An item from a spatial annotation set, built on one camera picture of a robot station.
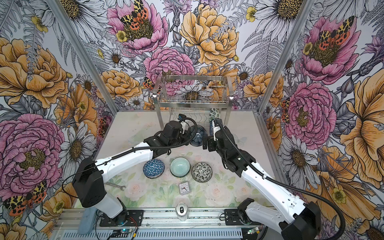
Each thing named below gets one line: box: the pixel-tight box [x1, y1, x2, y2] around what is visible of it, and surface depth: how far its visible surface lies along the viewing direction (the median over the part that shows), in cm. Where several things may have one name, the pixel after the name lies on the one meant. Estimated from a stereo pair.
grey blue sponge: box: [78, 207, 98, 235], surface depth 73 cm
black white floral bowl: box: [191, 162, 213, 183], surface depth 89 cm
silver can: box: [175, 202, 189, 222], surface depth 66 cm
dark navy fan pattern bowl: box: [190, 125, 208, 147], surface depth 85 cm
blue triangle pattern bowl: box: [143, 159, 166, 179], surface depth 89 cm
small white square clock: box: [179, 181, 190, 196], surface depth 83 cm
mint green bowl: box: [169, 157, 191, 178], surface depth 90 cm
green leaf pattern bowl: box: [209, 107, 221, 122], surface depth 114 cm
